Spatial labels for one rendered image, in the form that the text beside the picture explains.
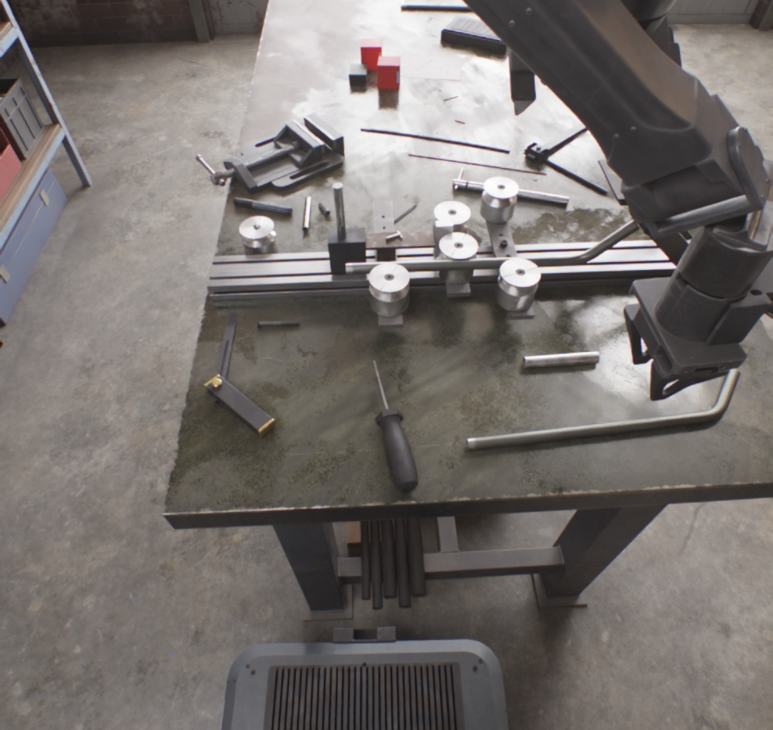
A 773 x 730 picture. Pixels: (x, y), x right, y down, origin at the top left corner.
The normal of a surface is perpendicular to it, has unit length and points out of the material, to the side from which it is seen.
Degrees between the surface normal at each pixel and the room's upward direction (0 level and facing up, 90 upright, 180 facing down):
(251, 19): 90
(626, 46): 47
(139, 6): 90
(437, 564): 0
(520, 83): 30
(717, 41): 0
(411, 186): 0
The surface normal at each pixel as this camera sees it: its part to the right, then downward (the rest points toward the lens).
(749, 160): 0.60, -0.13
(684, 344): 0.00, -0.62
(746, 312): 0.12, 0.78
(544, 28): -0.24, 0.91
